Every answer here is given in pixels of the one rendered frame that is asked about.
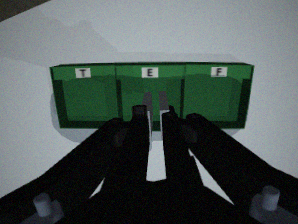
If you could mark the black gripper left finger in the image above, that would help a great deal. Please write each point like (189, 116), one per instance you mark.
(74, 178)

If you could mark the green rack of bins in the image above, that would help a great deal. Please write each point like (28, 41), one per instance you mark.
(88, 104)

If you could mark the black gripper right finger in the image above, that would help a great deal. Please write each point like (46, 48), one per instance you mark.
(267, 194)

